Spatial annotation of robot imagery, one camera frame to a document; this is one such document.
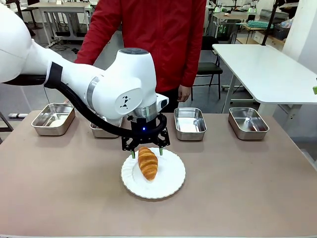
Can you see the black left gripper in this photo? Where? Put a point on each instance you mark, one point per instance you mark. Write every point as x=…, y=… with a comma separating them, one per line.
x=143, y=125

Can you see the person's right forearm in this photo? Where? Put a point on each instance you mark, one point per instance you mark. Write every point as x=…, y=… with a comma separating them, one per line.
x=84, y=55

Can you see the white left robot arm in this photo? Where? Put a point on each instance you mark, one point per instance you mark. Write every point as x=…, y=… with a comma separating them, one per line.
x=128, y=74

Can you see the person's left forearm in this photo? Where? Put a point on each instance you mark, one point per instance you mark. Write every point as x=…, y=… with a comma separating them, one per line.
x=190, y=69

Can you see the rectangular stainless steel container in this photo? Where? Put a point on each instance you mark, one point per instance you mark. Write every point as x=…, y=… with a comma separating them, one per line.
x=101, y=133
x=247, y=135
x=189, y=136
x=50, y=131

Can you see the person's left hand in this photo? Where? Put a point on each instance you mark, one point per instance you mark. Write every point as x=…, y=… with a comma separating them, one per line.
x=183, y=93

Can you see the person's right hand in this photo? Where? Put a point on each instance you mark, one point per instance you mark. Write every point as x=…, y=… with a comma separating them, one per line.
x=66, y=101

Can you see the golden brown croissant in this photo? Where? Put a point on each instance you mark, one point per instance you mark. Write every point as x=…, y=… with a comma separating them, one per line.
x=147, y=162

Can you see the white scalloped plate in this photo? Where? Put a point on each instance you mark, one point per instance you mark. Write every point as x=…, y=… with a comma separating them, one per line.
x=164, y=181

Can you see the black trousers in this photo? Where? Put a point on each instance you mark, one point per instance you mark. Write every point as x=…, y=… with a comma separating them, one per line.
x=171, y=99

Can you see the black folding chair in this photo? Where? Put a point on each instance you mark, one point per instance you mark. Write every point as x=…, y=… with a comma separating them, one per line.
x=209, y=68

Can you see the person in red jacket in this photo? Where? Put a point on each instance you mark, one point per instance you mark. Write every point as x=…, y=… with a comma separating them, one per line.
x=168, y=44

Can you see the black floor object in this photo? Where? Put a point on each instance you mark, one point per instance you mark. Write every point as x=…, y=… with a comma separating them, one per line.
x=75, y=51

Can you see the white power strip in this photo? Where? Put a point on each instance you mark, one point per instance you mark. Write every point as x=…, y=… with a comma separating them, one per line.
x=50, y=45

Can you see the large white table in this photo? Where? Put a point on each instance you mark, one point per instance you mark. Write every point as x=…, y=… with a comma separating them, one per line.
x=267, y=72

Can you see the wooden top desk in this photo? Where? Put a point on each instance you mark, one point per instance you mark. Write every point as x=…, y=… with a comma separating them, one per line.
x=230, y=16

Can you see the grey metal workbench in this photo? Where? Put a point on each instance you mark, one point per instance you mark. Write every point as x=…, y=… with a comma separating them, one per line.
x=62, y=5

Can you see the teal plastic basket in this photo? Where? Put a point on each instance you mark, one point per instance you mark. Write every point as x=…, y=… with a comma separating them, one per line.
x=257, y=24

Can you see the black stand pole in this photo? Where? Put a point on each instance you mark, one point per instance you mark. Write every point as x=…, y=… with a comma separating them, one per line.
x=20, y=11
x=270, y=24

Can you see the black plastic crate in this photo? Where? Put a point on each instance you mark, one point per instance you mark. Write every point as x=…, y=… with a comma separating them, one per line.
x=281, y=31

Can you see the small green object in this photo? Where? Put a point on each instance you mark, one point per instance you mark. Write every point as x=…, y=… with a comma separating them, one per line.
x=315, y=89

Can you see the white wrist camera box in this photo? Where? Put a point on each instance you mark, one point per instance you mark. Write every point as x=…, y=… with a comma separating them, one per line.
x=162, y=100

